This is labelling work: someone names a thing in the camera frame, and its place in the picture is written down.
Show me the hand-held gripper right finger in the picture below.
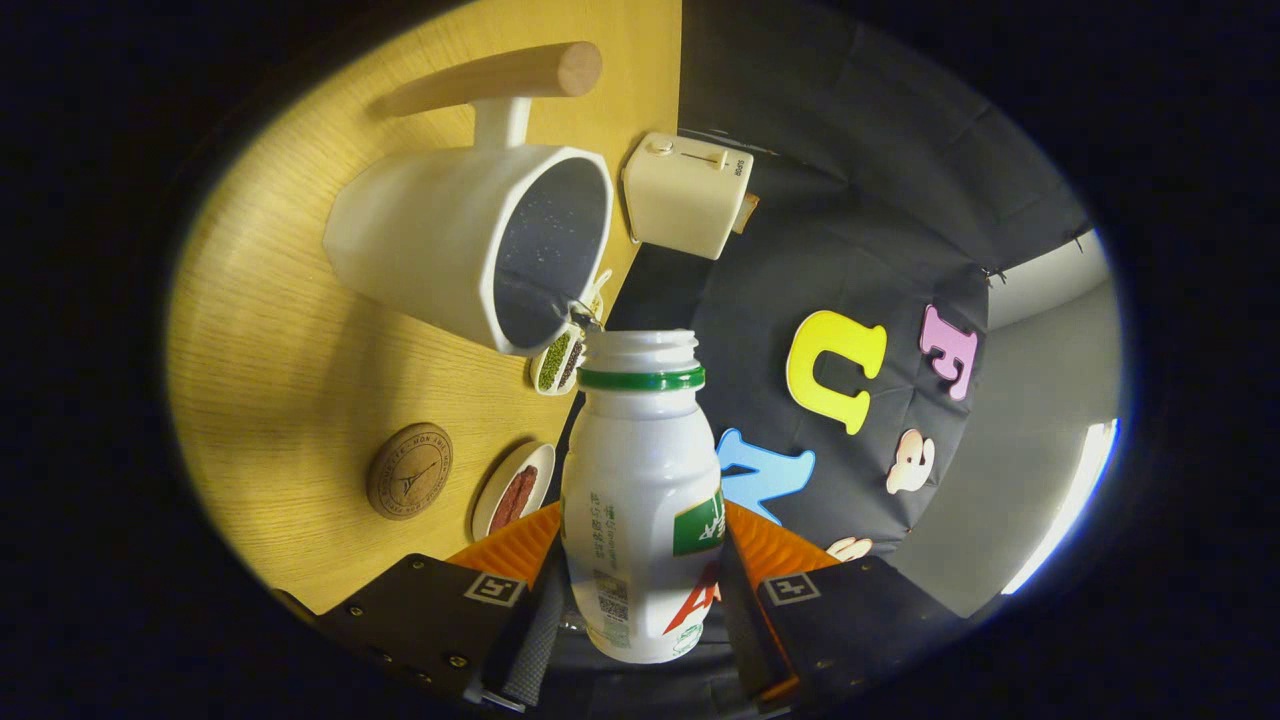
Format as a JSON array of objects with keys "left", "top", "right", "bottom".
[{"left": 715, "top": 500, "right": 973, "bottom": 707}]

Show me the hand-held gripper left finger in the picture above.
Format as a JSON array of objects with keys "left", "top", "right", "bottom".
[{"left": 275, "top": 500, "right": 572, "bottom": 713}]

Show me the white juice bottle green collar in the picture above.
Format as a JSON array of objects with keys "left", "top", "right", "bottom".
[{"left": 560, "top": 330, "right": 723, "bottom": 665}]

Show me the round cork coaster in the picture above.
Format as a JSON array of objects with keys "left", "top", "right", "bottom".
[{"left": 366, "top": 423, "right": 454, "bottom": 521}]

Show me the white cup with wooden handle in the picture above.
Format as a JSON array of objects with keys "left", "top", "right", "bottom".
[{"left": 322, "top": 42, "right": 614, "bottom": 358}]

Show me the red-brown meat slice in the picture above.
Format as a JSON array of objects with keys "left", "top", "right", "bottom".
[{"left": 490, "top": 465, "right": 539, "bottom": 534}]

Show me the round white plate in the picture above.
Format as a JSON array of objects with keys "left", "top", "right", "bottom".
[{"left": 471, "top": 442, "right": 557, "bottom": 541}]

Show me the small white divided bean dish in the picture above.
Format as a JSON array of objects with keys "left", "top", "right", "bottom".
[{"left": 528, "top": 270, "right": 613, "bottom": 398}]

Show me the wooden table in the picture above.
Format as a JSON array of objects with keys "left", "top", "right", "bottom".
[{"left": 165, "top": 0, "right": 684, "bottom": 616}]

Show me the cream toaster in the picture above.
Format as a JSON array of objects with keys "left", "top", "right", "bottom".
[{"left": 622, "top": 132, "right": 755, "bottom": 261}]

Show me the black backdrop cloth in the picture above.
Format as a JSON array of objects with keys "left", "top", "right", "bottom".
[{"left": 545, "top": 0, "right": 1096, "bottom": 720}]

